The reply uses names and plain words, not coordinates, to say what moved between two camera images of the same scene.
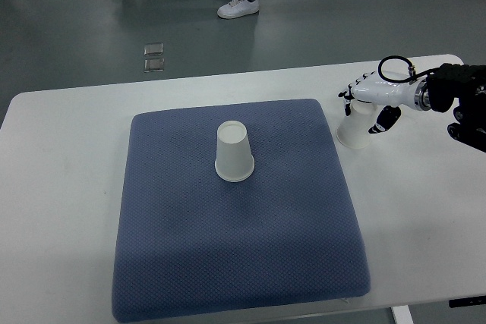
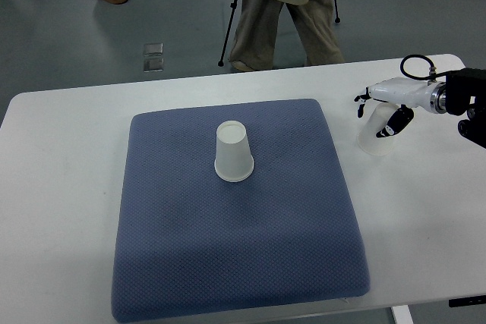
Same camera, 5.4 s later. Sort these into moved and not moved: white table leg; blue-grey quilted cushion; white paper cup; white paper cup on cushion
Moved: white paper cup
Not moved: white table leg; white paper cup on cushion; blue-grey quilted cushion
